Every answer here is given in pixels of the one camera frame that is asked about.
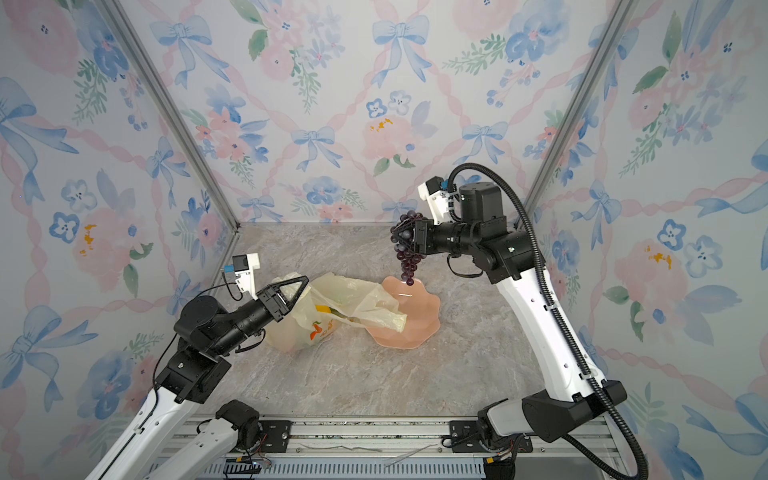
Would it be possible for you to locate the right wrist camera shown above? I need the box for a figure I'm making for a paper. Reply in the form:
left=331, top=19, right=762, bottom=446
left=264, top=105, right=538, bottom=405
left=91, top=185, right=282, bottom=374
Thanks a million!
left=417, top=176, right=460, bottom=225

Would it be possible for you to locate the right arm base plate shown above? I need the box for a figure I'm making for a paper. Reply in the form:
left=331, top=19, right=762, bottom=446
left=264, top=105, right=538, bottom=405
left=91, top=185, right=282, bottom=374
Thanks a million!
left=441, top=419, right=533, bottom=456

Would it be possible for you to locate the dark purple grape bunch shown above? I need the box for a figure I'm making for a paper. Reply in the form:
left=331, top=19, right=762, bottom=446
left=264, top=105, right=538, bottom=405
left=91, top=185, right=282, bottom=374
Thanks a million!
left=390, top=210, right=424, bottom=286

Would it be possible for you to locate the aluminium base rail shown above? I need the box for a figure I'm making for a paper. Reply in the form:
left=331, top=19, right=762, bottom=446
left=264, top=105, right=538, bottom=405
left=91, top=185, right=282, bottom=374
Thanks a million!
left=152, top=416, right=607, bottom=479

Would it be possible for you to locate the cream plastic bag orange print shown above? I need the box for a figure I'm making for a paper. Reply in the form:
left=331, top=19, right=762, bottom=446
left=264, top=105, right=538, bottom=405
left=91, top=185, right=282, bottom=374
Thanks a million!
left=265, top=273, right=407, bottom=353

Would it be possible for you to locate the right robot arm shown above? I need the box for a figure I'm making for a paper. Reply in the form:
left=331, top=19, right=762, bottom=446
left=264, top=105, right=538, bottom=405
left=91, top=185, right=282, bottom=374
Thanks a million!
left=391, top=177, right=627, bottom=444

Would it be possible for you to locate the aluminium corner post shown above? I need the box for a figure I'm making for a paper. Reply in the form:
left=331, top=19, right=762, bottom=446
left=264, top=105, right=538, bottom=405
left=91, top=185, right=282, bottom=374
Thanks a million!
left=524, top=0, right=637, bottom=220
left=95, top=0, right=240, bottom=232

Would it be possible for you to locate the pink flower-shaped plate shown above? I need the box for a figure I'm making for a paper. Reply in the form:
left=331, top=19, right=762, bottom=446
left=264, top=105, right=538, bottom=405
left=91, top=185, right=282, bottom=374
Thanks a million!
left=366, top=277, right=441, bottom=350

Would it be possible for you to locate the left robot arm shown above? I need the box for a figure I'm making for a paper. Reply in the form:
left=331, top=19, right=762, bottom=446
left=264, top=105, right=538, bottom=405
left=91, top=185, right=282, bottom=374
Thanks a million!
left=88, top=276, right=309, bottom=479

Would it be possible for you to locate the black corrugated cable conduit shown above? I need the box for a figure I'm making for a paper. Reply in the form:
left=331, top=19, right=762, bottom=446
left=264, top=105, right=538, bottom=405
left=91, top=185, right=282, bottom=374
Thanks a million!
left=446, top=162, right=650, bottom=480

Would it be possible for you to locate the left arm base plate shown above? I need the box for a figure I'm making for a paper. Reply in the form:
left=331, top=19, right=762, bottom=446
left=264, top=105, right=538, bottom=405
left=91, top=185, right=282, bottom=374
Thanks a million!
left=235, top=420, right=293, bottom=454

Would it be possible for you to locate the left aluminium corner post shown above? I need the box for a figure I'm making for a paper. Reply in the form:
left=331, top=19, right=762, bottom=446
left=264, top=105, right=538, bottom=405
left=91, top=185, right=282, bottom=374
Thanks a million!
left=95, top=0, right=240, bottom=232

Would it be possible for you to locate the right aluminium corner post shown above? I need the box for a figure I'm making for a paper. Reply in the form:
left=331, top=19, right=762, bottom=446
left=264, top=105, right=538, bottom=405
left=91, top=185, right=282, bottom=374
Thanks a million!
left=524, top=0, right=637, bottom=220

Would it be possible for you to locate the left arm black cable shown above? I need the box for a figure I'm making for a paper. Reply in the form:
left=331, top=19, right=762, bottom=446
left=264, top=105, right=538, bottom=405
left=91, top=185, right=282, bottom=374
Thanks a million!
left=151, top=281, right=247, bottom=391

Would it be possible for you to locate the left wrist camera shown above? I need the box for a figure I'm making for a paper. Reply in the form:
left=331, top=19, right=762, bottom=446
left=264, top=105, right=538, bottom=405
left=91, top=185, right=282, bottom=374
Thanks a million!
left=222, top=253, right=261, bottom=302

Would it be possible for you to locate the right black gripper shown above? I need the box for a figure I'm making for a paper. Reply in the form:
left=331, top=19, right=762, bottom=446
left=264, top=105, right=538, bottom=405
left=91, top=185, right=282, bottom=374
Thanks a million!
left=393, top=221, right=480, bottom=261

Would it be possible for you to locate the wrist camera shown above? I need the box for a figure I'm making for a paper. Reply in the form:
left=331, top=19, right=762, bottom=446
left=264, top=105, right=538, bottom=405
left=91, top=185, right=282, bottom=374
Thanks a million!
left=222, top=253, right=261, bottom=302
left=417, top=176, right=460, bottom=225

